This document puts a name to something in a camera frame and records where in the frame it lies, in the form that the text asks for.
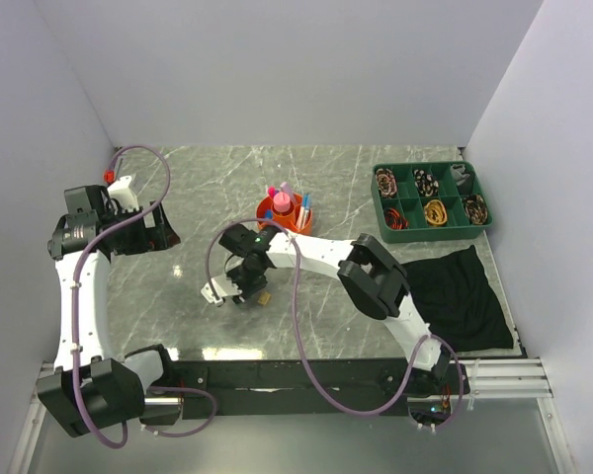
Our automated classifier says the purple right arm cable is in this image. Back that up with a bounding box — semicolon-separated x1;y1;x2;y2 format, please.
206;218;466;430

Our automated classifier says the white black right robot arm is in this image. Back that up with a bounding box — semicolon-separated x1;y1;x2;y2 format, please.
202;223;451;397

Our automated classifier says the yellow rolled band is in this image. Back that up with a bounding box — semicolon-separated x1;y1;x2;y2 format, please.
423;199;448;227

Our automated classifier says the blue capped white marker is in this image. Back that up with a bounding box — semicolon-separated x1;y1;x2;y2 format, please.
302;194;311;226

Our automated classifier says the green compartment tray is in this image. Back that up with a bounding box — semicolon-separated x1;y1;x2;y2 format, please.
371;161;493;244

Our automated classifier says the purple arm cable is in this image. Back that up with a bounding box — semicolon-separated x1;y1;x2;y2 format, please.
71;144;218;449
206;218;466;430

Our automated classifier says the brown black rolled band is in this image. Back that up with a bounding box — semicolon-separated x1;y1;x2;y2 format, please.
462;194;489;225

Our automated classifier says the orange round divided container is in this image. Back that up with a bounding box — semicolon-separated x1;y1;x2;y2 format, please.
256;194;313;236

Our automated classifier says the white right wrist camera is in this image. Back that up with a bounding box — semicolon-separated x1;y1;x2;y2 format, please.
201;274;241;306

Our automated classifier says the grey rolled cloth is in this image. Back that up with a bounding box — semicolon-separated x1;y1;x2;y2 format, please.
450;163;475;195

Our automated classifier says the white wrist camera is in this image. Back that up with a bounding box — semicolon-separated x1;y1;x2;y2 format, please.
201;274;241;306
103;175;140;213

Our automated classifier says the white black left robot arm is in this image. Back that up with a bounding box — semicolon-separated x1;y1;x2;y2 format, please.
37;176;181;437

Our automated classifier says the light purple highlighter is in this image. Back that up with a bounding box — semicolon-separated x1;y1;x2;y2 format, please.
280;182;295;199

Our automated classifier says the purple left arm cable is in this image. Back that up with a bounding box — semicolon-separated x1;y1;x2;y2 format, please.
71;144;218;449

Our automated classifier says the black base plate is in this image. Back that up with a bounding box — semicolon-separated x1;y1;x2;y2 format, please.
141;357;470;425

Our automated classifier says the blue white pen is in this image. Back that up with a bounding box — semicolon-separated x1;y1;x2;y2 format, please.
297;205;307;229

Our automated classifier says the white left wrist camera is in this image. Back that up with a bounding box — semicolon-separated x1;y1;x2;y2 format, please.
103;175;140;213

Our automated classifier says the tan eraser block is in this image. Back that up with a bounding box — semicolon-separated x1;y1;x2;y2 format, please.
258;292;271;306

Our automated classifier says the black cloth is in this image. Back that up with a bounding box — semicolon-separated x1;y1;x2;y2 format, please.
404;245;514;353

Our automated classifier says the pink black rolled band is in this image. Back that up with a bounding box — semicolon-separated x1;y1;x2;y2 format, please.
375;168;397;198

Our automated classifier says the orange navy rolled band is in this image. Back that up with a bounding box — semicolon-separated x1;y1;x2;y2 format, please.
383;207;408;230

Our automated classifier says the black white rolled band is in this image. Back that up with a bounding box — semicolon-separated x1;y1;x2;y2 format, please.
413;169;440;198

